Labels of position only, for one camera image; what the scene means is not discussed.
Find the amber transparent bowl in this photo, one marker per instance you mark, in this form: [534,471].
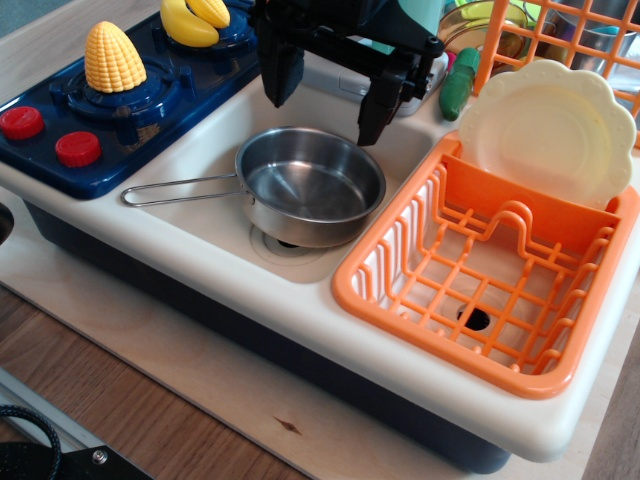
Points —
[466,26]

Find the red stove knob left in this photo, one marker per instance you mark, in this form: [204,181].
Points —
[21,123]

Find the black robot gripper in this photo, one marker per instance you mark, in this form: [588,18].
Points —
[335,31]

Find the teal plastic cup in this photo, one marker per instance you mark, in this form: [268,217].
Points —
[409,26]

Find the small stainless steel pan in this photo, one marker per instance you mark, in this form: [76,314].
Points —
[307,187]

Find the navy blue toy stove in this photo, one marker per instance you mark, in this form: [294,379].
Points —
[184,85]

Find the red stove knob right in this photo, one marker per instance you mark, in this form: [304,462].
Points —
[78,149]

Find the orange plastic lattice basket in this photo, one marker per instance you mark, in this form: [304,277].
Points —
[525,18]

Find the yellow toy corn cob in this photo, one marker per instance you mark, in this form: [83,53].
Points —
[112,63]

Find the stainless steel pot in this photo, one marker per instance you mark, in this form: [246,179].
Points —
[597,35]

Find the cream scalloped plastic plate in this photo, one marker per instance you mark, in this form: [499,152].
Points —
[554,130]

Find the grey toy faucet base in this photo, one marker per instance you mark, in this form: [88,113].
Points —
[339,81]

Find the green toy vegetable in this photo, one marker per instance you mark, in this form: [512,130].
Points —
[457,86]

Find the red stove knob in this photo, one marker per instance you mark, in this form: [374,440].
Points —
[21,123]
[78,149]

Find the yellow toy banana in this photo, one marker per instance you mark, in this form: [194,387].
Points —
[184,27]

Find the orange plastic drying rack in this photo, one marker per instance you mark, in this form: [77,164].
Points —
[499,280]

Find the black bracket with screw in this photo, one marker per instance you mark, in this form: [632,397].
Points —
[91,463]

